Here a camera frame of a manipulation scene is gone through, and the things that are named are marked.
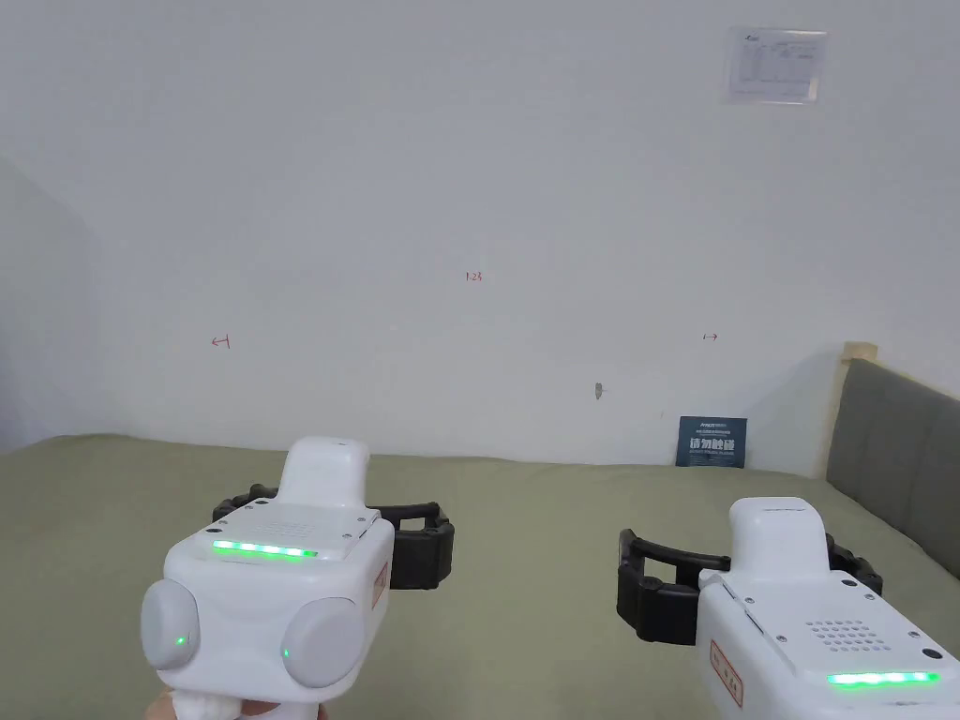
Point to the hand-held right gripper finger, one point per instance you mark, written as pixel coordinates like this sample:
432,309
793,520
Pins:
660,589
855,562

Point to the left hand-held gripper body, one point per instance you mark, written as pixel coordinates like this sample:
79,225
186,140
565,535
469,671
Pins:
270,600

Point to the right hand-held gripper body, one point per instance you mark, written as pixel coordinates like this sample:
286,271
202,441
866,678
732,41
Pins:
817,622

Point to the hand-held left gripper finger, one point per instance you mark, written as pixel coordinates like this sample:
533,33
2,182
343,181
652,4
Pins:
424,544
244,501

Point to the person's left hand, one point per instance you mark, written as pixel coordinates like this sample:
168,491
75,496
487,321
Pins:
161,709

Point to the bed with pale green sheet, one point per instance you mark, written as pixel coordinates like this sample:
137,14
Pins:
525,600

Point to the grey padded headboard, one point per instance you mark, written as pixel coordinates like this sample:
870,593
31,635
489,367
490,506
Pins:
892,442

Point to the dark blue sign card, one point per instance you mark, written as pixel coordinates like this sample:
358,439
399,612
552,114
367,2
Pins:
712,442

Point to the white paper notice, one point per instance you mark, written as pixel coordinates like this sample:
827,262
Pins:
777,65

